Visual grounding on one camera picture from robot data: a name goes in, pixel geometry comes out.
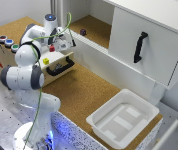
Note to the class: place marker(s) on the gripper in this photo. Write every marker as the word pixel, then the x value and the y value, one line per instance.
pixel 64 41

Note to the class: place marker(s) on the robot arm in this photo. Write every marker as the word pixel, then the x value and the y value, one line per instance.
pixel 22 75

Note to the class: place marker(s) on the purple block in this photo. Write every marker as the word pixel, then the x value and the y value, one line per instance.
pixel 83 32

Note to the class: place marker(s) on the yellow block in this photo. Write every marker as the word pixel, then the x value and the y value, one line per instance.
pixel 46 61

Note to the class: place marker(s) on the wooden drawer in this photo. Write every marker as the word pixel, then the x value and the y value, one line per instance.
pixel 60 71

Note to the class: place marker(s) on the wooden drawer box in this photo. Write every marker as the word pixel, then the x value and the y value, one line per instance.
pixel 9 28

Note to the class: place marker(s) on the white cabinet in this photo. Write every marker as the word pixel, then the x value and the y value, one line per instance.
pixel 99 63

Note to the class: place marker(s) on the green button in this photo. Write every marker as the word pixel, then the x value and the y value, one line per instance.
pixel 15 47

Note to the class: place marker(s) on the blue button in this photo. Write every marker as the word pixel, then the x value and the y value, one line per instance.
pixel 9 42

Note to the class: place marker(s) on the red button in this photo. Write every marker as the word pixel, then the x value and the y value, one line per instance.
pixel 2 38

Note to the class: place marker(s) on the white sliding door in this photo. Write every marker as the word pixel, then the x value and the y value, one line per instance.
pixel 155 53

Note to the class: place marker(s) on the white plastic box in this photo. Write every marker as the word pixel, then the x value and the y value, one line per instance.
pixel 122 120

